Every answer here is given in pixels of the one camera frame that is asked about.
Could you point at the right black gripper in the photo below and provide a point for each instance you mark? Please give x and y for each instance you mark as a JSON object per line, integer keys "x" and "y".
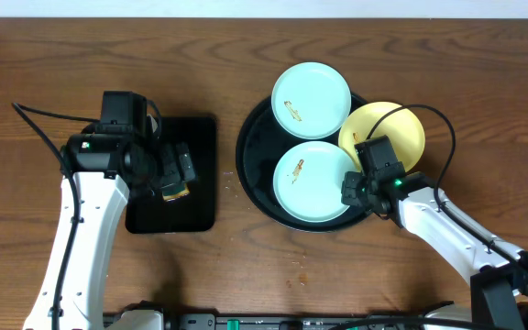
{"x": 350, "y": 180}

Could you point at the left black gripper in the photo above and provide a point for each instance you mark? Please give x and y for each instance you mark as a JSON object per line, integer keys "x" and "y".
{"x": 178, "y": 166}

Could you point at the yellow sponge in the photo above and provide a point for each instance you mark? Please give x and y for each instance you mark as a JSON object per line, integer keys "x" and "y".
{"x": 174, "y": 191}

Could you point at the light blue plate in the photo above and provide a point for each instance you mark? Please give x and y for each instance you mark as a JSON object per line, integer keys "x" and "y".
{"x": 311, "y": 100}
{"x": 307, "y": 181}

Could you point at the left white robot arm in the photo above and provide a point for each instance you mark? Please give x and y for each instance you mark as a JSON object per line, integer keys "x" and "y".
{"x": 101, "y": 170}

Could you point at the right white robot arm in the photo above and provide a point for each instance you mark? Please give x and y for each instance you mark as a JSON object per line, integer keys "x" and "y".
{"x": 495, "y": 270}

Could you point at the black rectangular tray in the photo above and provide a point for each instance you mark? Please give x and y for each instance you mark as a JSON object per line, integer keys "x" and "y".
{"x": 194, "y": 212}

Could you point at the yellow plate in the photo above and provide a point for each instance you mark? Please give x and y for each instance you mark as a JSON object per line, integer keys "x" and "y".
{"x": 404, "y": 130}

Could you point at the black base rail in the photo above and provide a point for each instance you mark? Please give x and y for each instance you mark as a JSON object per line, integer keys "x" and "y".
{"x": 209, "y": 321}

